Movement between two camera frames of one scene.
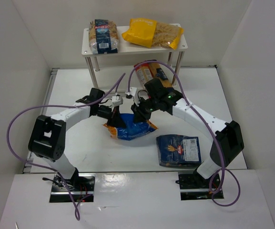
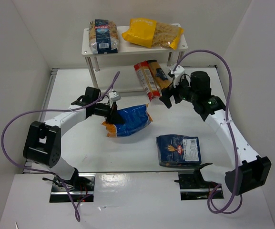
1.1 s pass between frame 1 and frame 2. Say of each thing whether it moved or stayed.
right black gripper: moved
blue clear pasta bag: stayed
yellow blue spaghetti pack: stayed
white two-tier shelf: stayed
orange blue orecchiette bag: moved
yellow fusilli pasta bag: stayed
